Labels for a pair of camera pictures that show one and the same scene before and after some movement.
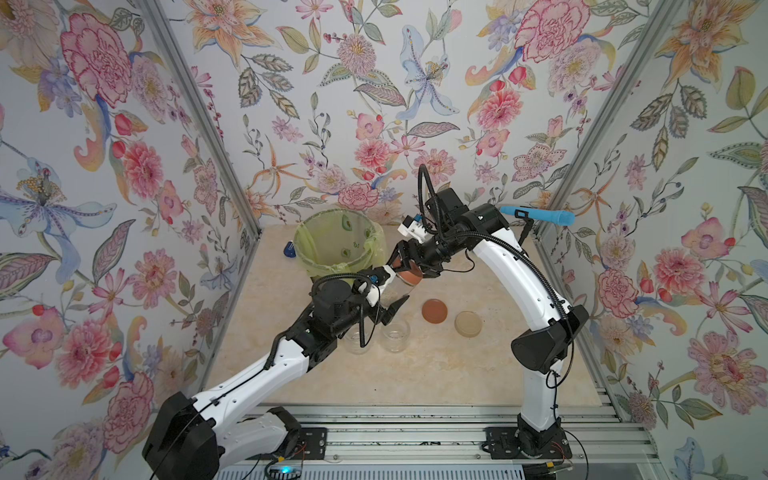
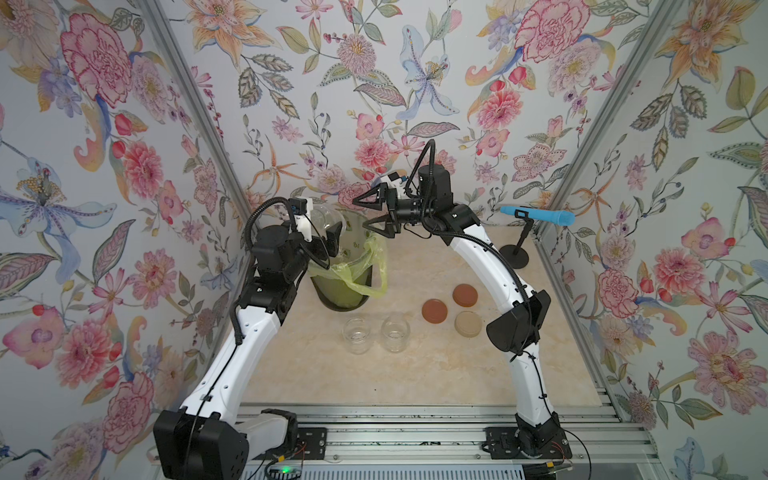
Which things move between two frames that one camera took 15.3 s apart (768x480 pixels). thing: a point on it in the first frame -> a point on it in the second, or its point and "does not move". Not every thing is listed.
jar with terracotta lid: [395, 336] does not move
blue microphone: [559, 217] does not move
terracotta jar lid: [434, 311] does not move
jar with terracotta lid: [397, 289] -> [325, 217]
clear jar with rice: [352, 339] does not move
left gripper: [387, 314] -> [331, 246]
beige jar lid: [468, 324] does not move
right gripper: [416, 249] -> [394, 227]
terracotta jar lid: [411, 277] -> [465, 295]
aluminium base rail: [457, 433] does not move
